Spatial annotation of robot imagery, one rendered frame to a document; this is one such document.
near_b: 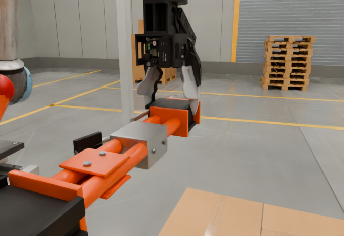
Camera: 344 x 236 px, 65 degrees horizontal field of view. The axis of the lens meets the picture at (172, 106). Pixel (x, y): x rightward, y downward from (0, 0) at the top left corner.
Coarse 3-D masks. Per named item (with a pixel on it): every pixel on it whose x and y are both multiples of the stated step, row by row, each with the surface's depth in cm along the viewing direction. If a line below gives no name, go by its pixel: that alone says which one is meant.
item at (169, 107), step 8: (160, 104) 51; (168, 104) 51; (176, 104) 51; (184, 104) 51; (200, 104) 54; (152, 112) 49; (160, 112) 49; (168, 112) 48; (176, 112) 48; (184, 112) 47; (160, 120) 49; (184, 120) 47; (192, 120) 54; (184, 128) 48; (184, 136) 48
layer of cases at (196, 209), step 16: (192, 192) 142; (208, 192) 142; (176, 208) 129; (192, 208) 129; (208, 208) 129; (224, 208) 129; (240, 208) 129; (256, 208) 129; (272, 208) 129; (288, 208) 129; (176, 224) 118; (192, 224) 118; (208, 224) 118; (224, 224) 118; (240, 224) 118; (256, 224) 118; (272, 224) 118; (288, 224) 118; (304, 224) 118; (320, 224) 118; (336, 224) 118
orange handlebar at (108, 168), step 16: (176, 128) 46; (112, 144) 36; (80, 160) 31; (96, 160) 31; (112, 160) 31; (128, 160) 32; (64, 176) 28; (80, 176) 30; (96, 176) 28; (112, 176) 29; (128, 176) 32; (96, 192) 26; (112, 192) 29
